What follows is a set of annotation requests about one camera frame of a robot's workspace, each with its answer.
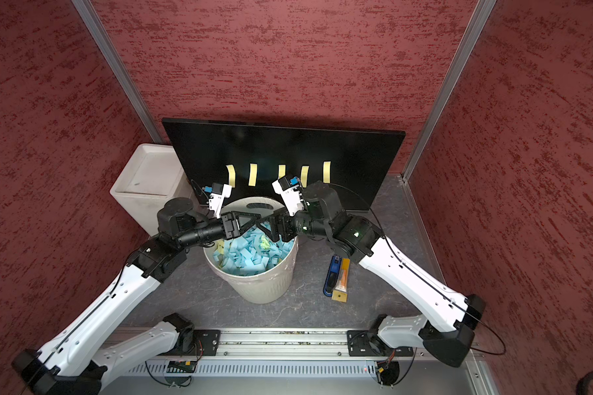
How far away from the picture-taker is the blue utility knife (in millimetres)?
846

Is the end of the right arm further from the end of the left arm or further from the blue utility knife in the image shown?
the blue utility knife

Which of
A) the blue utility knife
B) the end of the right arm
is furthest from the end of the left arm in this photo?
the blue utility knife
